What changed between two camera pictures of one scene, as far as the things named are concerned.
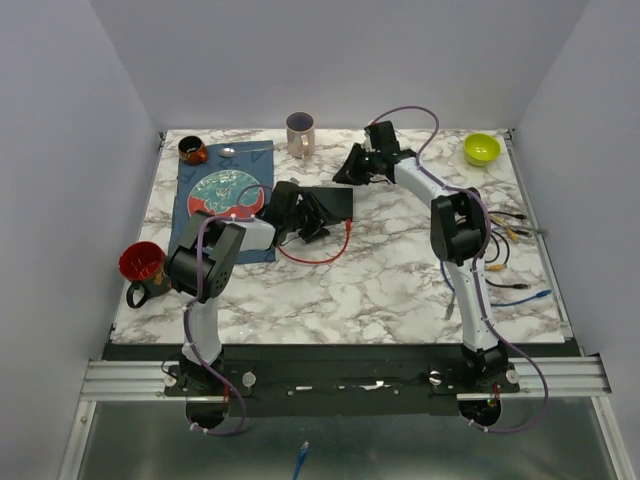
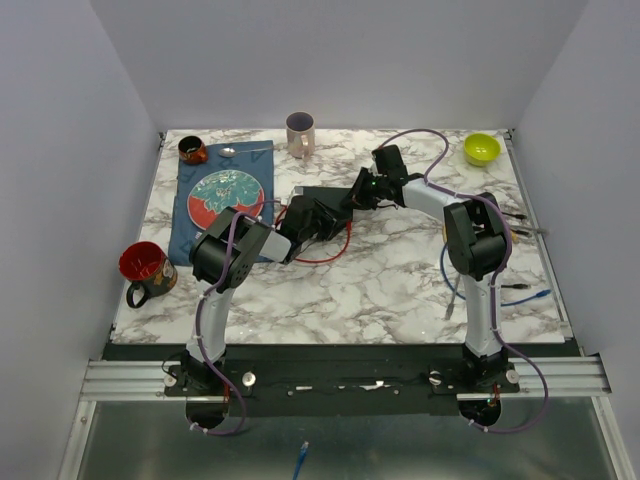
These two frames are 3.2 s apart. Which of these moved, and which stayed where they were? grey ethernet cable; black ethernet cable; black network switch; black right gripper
Moved: black right gripper
Stayed: grey ethernet cable; black ethernet cable; black network switch
